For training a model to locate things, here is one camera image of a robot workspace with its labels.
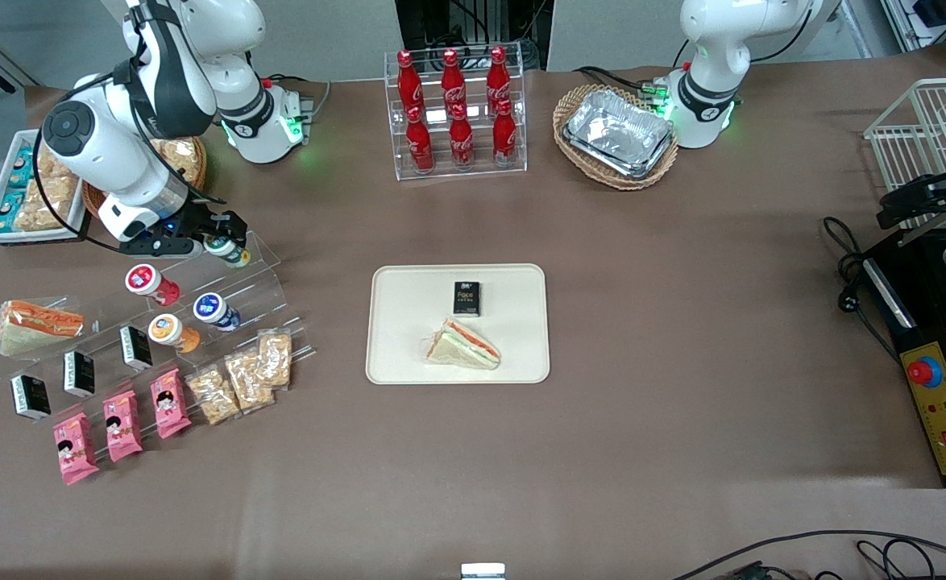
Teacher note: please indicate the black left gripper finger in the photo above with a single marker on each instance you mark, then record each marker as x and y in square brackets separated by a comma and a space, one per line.
[908, 205]

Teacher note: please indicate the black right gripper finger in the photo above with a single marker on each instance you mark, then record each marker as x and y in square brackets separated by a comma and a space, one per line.
[209, 239]
[233, 223]

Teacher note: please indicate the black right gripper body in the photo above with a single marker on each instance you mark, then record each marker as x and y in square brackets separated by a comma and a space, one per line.
[197, 221]

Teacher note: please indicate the green gum bottle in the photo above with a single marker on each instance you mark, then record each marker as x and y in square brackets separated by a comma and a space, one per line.
[235, 256]

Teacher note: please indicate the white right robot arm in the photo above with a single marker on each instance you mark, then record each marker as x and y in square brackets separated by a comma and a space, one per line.
[159, 80]

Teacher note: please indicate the blue gum bottle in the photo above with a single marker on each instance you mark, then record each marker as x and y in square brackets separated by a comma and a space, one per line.
[213, 309]

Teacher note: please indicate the red gum bottle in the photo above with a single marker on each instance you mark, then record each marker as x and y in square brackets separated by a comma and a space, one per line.
[144, 280]

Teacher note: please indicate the orange gum bottle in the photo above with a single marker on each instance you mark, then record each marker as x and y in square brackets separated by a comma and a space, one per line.
[168, 330]

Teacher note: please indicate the cream plastic tray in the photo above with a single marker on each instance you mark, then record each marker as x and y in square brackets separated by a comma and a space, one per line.
[513, 338]

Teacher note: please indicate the round brown wicker basket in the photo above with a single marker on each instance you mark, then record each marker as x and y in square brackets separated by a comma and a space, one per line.
[199, 181]

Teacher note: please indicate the clear acrylic tiered stand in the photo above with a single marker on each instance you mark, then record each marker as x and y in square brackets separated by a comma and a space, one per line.
[267, 266]

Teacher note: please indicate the small black carton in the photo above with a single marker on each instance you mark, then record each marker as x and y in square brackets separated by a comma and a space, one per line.
[135, 348]
[79, 374]
[31, 398]

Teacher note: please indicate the clear bag of crackers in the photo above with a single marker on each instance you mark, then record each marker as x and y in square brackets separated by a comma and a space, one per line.
[274, 359]
[213, 395]
[249, 380]

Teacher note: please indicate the clear puffed snack bag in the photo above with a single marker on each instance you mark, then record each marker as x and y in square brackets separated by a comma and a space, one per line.
[47, 205]
[52, 165]

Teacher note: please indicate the pink snack packet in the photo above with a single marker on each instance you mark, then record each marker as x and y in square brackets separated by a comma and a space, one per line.
[122, 425]
[170, 403]
[75, 448]

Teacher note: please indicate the blue snack packet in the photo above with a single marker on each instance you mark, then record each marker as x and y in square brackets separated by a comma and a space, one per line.
[20, 167]
[10, 211]

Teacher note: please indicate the wrapped triangle sandwich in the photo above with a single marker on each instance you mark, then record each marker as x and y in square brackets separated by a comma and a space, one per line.
[34, 326]
[465, 346]

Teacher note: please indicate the red cola bottle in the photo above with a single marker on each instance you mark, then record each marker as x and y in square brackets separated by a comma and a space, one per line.
[498, 76]
[452, 79]
[504, 137]
[408, 80]
[420, 145]
[461, 141]

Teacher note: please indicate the black appliance with yellow panel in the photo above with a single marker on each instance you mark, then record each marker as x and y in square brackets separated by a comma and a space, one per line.
[944, 419]

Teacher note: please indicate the clear acrylic bottle rack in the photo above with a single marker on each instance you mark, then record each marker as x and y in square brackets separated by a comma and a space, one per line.
[457, 173]

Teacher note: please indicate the black Face box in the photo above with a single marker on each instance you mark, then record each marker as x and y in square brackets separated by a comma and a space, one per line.
[466, 299]

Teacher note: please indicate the stacked aluminium foil trays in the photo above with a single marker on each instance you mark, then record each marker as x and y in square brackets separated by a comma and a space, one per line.
[618, 133]

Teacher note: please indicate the oval light wicker basket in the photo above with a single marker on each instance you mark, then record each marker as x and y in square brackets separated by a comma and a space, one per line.
[578, 161]

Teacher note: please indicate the small silver white device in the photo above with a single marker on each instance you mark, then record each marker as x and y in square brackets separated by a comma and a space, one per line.
[483, 572]

